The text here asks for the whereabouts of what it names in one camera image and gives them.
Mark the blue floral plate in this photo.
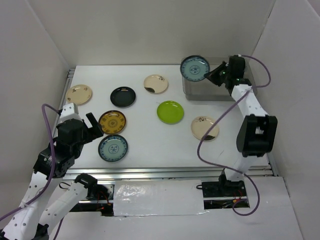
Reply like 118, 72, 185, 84
97, 134, 129, 163
180, 55, 210, 82

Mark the cream plate with green patch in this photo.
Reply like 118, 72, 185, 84
190, 116, 220, 142

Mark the lime green plate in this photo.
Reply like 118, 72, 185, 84
156, 100, 185, 125

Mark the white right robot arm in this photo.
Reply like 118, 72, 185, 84
204, 55, 278, 196

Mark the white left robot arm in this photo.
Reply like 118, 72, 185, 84
0, 113, 103, 240

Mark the clear plastic bin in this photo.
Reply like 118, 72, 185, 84
182, 55, 256, 102

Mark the yellow patterned plate brown rim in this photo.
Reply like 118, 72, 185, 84
98, 110, 127, 135

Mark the cream plate with brown motifs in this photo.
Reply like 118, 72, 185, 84
65, 84, 93, 105

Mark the black glossy plate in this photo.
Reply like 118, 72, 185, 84
110, 86, 136, 108

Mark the cream plate with black patch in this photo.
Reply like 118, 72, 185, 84
143, 74, 169, 94

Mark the white foil-covered panel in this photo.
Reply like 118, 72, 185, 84
113, 180, 205, 217

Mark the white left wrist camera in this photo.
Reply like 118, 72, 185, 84
59, 103, 81, 123

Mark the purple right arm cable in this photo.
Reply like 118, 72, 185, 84
197, 54, 272, 216

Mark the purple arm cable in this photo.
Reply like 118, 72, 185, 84
197, 54, 272, 216
0, 103, 66, 240

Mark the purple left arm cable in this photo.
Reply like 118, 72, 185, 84
0, 103, 66, 240

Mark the aluminium front rail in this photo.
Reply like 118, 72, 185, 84
62, 166, 276, 181

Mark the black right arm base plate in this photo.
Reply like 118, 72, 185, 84
196, 181, 247, 198

